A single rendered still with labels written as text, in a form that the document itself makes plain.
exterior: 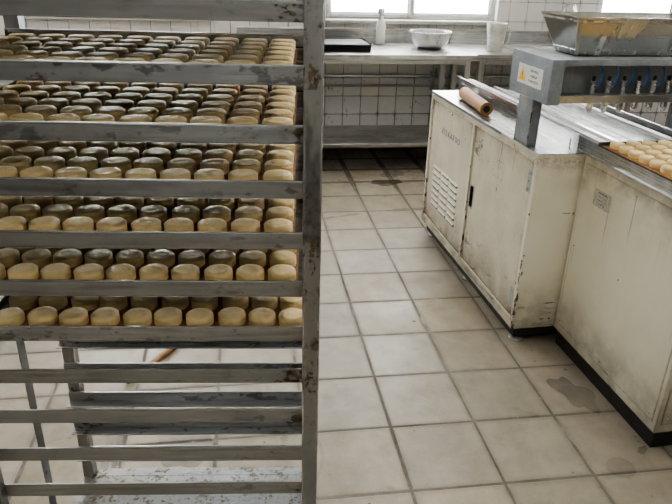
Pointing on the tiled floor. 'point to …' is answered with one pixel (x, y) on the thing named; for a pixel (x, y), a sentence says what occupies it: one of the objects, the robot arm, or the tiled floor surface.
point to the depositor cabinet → (502, 209)
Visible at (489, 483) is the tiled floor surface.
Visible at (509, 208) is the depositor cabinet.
